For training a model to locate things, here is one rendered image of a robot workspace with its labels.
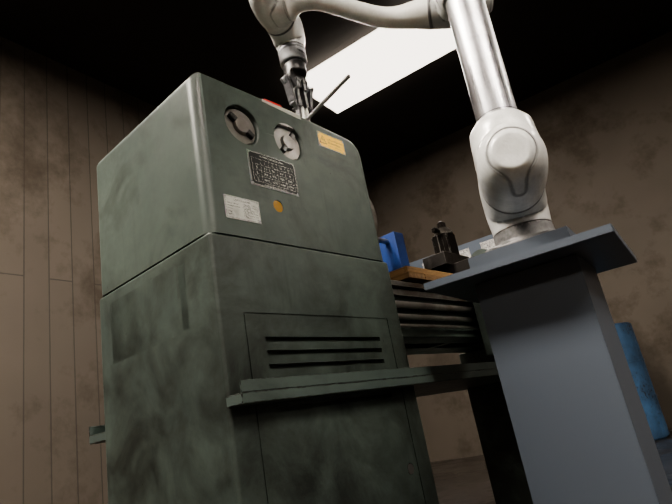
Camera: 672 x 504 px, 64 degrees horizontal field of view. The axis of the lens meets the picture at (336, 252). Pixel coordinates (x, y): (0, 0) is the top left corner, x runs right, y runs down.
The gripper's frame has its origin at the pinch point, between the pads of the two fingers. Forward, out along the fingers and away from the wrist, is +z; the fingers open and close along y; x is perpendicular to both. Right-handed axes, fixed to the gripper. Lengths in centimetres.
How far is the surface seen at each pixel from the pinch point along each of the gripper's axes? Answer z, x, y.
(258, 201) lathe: 42, -14, -37
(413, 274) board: 50, -6, 34
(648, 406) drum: 115, 6, 315
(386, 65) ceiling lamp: -163, 79, 202
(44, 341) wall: 21, 215, 5
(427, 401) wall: 83, 204, 351
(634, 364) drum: 86, 6, 315
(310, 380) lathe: 83, -18, -33
